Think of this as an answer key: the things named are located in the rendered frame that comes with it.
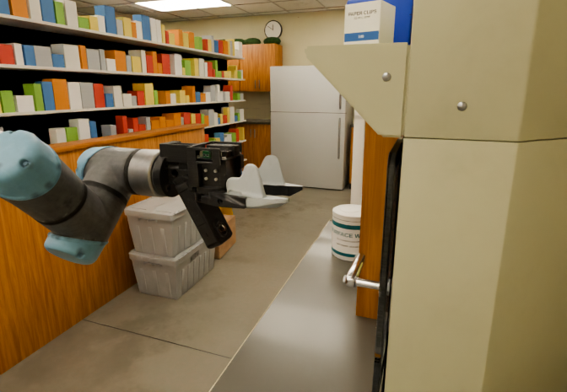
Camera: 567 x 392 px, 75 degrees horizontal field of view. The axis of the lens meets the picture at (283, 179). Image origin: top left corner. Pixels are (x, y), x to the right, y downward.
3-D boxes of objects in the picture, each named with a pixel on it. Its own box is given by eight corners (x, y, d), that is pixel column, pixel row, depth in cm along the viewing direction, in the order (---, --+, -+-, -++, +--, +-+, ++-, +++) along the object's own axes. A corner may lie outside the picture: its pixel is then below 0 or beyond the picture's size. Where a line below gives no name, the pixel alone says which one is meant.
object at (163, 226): (219, 230, 308) (218, 192, 301) (175, 260, 253) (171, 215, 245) (176, 224, 322) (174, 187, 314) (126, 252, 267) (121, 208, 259)
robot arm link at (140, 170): (130, 201, 57) (164, 188, 65) (154, 203, 56) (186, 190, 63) (125, 153, 56) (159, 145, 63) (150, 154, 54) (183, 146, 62)
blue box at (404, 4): (410, 61, 67) (414, 8, 64) (408, 57, 57) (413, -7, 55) (353, 63, 70) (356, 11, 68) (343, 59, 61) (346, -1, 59)
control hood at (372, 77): (410, 117, 70) (414, 62, 68) (402, 138, 41) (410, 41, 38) (349, 116, 74) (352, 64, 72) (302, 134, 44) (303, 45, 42)
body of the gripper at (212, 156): (222, 149, 50) (148, 145, 54) (224, 210, 52) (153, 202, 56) (246, 142, 57) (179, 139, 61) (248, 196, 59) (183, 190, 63)
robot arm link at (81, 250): (10, 231, 48) (56, 163, 54) (60, 261, 58) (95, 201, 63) (62, 244, 47) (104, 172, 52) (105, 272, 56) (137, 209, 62)
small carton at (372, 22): (392, 53, 51) (396, 6, 50) (378, 51, 47) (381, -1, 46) (359, 56, 54) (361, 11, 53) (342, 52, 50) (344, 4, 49)
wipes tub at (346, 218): (374, 248, 126) (376, 206, 123) (369, 264, 114) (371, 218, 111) (336, 243, 131) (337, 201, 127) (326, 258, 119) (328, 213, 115)
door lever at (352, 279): (387, 268, 59) (388, 253, 58) (380, 299, 50) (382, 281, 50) (353, 263, 61) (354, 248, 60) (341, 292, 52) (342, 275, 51)
